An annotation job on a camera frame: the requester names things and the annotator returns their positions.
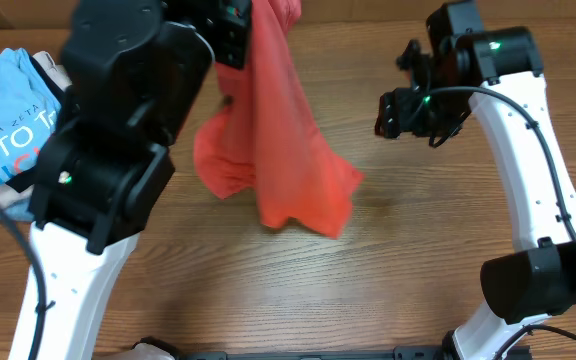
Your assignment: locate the red polo shirt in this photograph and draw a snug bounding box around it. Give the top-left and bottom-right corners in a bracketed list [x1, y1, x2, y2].
[193, 0, 363, 239]

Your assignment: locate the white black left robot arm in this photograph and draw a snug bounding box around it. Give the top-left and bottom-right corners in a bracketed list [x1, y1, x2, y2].
[10, 0, 252, 359]

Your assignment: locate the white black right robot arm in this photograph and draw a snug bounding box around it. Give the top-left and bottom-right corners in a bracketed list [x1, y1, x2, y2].
[375, 1, 576, 360]

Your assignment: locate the light blue printed t-shirt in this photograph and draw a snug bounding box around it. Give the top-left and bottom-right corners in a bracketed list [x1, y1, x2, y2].
[0, 47, 64, 189]

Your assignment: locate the white beige folded garment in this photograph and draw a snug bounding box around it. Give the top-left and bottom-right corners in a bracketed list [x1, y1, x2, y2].
[0, 49, 74, 219]

